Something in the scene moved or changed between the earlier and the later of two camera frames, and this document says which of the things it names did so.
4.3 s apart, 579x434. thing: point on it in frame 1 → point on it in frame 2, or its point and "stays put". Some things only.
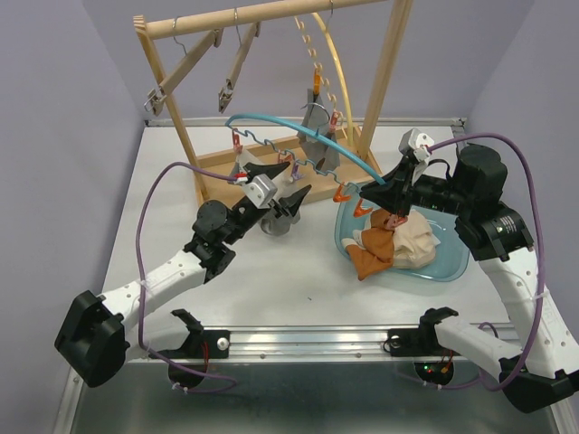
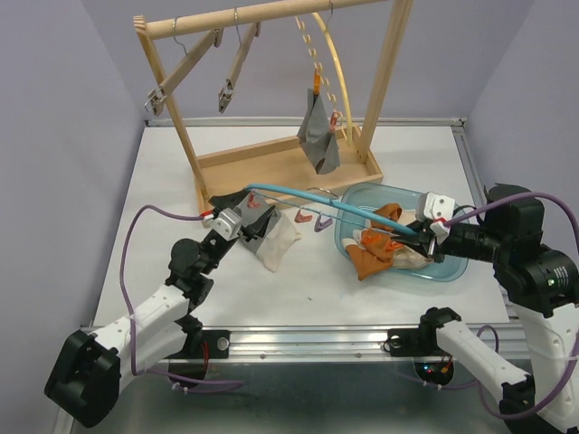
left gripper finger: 270,170 → 227,201
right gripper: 399,193 → 422,226
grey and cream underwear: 270,223 → 275,238
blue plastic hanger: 271,117 → 330,197
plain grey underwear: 322,154 stays put
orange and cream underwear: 372,249 stays put
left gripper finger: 292,202 → 257,229
